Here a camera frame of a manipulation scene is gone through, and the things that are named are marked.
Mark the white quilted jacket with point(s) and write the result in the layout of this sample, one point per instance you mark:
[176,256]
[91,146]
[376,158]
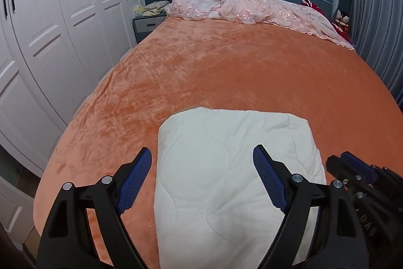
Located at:
[220,177]

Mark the white panelled wardrobe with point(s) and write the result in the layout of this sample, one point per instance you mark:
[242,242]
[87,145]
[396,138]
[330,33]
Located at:
[63,20]

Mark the red cloth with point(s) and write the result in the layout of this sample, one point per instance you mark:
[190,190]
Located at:
[314,6]

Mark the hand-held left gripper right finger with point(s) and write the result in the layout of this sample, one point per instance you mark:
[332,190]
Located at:
[270,180]

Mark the pink lace quilt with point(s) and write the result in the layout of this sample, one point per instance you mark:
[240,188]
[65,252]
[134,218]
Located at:
[252,9]

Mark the orange velvet bed sheet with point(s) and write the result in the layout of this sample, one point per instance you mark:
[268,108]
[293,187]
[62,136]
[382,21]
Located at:
[220,67]

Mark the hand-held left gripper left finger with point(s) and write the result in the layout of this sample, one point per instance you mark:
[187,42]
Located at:
[135,180]

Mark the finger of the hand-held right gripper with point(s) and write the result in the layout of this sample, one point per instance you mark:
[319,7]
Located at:
[359,169]

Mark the beige cloth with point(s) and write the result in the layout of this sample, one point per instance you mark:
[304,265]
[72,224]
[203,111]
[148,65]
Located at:
[154,8]

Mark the grey nightstand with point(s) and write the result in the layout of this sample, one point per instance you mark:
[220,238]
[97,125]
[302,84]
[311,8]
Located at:
[146,26]

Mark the small stuffed doll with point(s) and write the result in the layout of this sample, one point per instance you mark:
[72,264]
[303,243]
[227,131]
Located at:
[341,19]

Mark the grey-blue curtain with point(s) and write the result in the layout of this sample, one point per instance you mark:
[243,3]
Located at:
[377,20]

